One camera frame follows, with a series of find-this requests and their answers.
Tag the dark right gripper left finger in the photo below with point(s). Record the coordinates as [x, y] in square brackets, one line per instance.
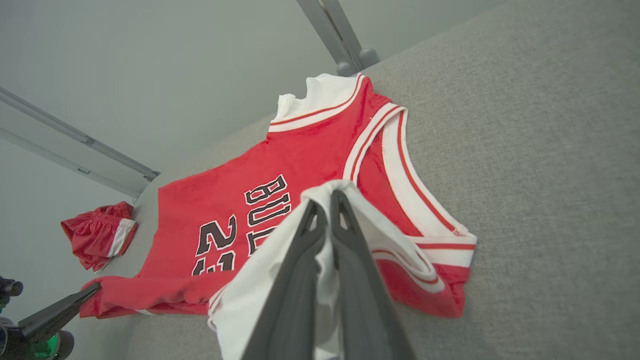
[295, 290]

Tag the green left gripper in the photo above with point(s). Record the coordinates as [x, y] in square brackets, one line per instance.
[45, 350]

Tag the red white basketball jersey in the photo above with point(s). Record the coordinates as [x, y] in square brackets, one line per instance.
[225, 190]

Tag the grey fabric sofa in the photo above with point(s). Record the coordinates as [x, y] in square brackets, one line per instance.
[525, 150]

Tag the red white basketball shorts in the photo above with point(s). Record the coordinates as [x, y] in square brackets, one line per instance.
[92, 235]

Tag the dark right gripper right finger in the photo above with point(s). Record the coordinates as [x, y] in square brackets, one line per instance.
[360, 300]

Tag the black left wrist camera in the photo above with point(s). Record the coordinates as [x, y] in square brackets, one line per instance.
[10, 288]

